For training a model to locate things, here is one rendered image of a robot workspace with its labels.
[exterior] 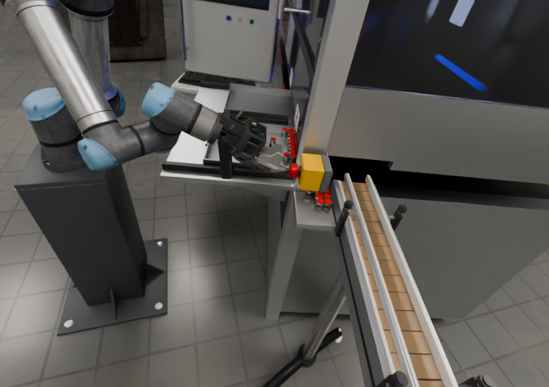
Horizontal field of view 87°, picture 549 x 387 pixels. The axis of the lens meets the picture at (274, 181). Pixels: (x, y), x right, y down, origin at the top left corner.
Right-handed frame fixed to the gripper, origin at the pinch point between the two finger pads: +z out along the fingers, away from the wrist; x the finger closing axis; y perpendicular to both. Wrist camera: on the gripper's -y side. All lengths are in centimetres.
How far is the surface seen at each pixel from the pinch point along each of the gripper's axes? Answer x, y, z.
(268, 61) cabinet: 104, -7, 0
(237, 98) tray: 64, -17, -10
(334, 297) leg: -15.8, -23.1, 33.7
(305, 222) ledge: -7.5, -7.1, 12.1
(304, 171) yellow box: -3.6, 5.0, 3.6
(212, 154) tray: 19.4, -18.9, -13.9
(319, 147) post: 5.4, 8.2, 7.1
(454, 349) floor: -6, -47, 134
